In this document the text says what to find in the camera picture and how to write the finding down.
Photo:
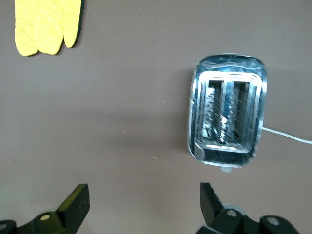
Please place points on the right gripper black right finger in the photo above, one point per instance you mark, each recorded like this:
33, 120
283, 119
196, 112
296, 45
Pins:
212, 209

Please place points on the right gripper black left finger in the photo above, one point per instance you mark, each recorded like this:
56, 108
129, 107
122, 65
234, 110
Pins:
68, 209

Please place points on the beige chrome two-slot toaster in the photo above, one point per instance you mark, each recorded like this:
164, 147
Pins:
214, 65

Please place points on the brown table cover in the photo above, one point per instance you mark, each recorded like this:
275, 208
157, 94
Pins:
122, 97

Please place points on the yellow quilted oven mitt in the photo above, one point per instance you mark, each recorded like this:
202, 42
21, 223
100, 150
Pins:
56, 24
23, 29

